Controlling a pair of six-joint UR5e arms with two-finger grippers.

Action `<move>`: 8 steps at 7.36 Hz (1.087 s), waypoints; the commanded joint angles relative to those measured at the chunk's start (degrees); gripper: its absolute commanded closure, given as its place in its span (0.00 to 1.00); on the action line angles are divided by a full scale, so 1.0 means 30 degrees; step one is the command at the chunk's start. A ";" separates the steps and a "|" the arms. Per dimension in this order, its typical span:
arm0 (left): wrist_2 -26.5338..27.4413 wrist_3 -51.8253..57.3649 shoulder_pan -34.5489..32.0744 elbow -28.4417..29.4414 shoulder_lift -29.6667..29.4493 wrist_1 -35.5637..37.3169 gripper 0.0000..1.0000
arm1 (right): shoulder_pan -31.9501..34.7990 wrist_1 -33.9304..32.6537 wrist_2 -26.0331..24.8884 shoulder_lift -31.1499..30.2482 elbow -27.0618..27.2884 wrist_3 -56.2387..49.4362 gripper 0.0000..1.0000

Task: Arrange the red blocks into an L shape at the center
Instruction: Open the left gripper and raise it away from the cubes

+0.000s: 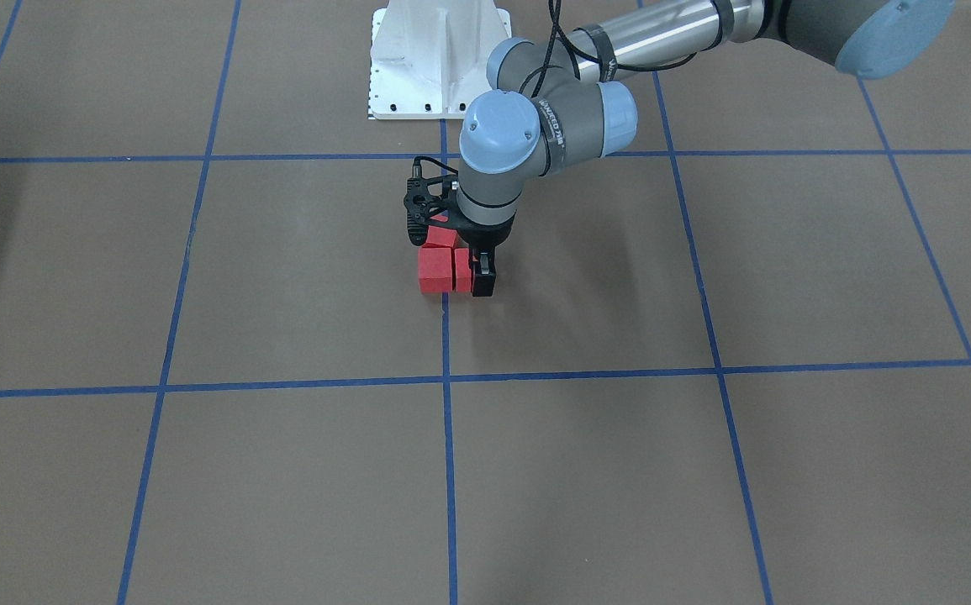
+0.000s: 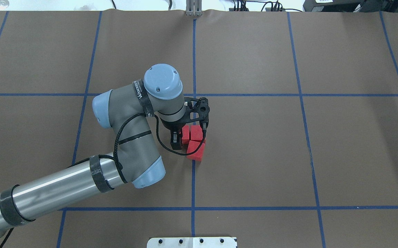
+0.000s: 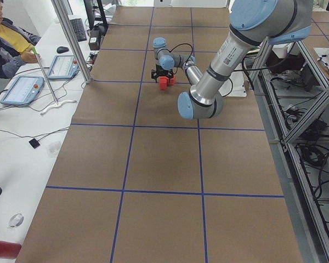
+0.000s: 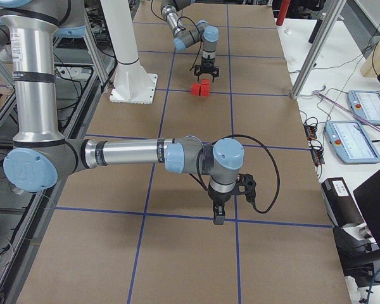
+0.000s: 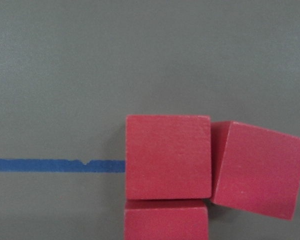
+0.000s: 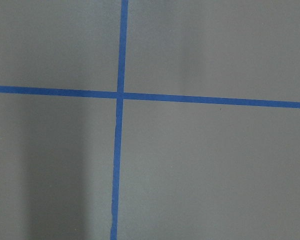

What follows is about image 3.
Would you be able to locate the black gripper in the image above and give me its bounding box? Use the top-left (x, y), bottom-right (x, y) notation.
top-left (151, 65), bottom-right (173, 80)

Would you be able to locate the red cube block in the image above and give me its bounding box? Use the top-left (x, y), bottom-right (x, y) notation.
top-left (169, 76), bottom-right (176, 85)
top-left (166, 77), bottom-right (175, 86)
top-left (159, 76), bottom-right (168, 90)

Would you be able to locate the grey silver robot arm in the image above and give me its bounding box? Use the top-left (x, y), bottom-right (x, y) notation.
top-left (151, 0), bottom-right (313, 119)

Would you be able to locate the black power adapter brick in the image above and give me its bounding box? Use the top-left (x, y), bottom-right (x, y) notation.
top-left (88, 30), bottom-right (101, 51)

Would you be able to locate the black computer keyboard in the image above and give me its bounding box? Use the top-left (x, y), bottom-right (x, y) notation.
top-left (70, 18), bottom-right (87, 42)

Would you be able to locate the far blue teach pendant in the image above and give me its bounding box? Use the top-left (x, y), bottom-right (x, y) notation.
top-left (47, 55), bottom-right (79, 80)

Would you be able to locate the blue teach pendant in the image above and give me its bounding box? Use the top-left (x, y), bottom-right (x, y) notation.
top-left (0, 76), bottom-right (44, 106)
top-left (47, 55), bottom-right (79, 80)

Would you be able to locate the black computer mouse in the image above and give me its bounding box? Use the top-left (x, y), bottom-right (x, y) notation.
top-left (56, 46), bottom-right (69, 54)

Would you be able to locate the thin metal stand rod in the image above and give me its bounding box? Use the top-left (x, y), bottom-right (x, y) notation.
top-left (32, 46), bottom-right (78, 116)

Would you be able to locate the near blue teach pendant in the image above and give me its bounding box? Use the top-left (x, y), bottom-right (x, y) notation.
top-left (0, 76), bottom-right (44, 106)

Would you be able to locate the small black square puck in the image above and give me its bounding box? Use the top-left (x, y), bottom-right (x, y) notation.
top-left (29, 138), bottom-right (41, 149)

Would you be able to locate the seated man yellow shirt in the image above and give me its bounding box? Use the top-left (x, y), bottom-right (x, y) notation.
top-left (0, 1), bottom-right (41, 79)

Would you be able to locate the clear plastic round object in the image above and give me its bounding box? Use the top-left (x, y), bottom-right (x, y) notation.
top-left (8, 213), bottom-right (24, 228)

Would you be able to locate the dark red cylinder object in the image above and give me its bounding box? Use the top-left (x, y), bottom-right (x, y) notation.
top-left (0, 241), bottom-right (22, 260)

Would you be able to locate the black braided camera cable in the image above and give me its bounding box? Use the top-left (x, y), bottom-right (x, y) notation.
top-left (169, 43), bottom-right (195, 60)

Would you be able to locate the aluminium frame column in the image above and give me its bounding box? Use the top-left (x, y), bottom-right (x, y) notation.
top-left (51, 0), bottom-right (91, 84)

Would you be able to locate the aluminium frame rack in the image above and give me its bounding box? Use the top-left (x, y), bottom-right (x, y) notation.
top-left (242, 42), bottom-right (329, 262)

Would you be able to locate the black floor cable bundle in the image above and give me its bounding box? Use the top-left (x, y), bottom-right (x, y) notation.
top-left (293, 142), bottom-right (329, 203)

